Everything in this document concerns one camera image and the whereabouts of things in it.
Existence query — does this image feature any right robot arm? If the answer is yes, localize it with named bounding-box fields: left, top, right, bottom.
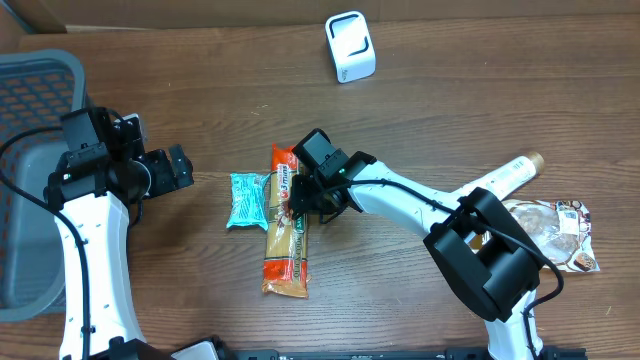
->
left=289, top=129, right=544, bottom=359

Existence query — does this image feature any teal wet wipes packet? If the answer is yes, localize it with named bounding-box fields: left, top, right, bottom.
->
left=226, top=173, right=269, bottom=230

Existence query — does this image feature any dark grey plastic basket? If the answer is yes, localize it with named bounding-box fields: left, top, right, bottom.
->
left=0, top=48, right=89, bottom=323

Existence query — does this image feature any beige brown snack pouch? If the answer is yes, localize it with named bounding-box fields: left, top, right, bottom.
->
left=502, top=199, right=600, bottom=273

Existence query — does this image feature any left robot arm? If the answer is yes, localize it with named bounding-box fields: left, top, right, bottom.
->
left=44, top=107, right=194, bottom=359

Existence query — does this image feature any orange spaghetti packet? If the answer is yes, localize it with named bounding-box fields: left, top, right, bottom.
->
left=261, top=144, right=309, bottom=298

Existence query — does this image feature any white barcode scanner box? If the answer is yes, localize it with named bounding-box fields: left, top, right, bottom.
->
left=325, top=11, right=376, bottom=84

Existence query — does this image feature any white tube with gold cap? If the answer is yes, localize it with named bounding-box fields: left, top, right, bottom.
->
left=455, top=152, right=545, bottom=200

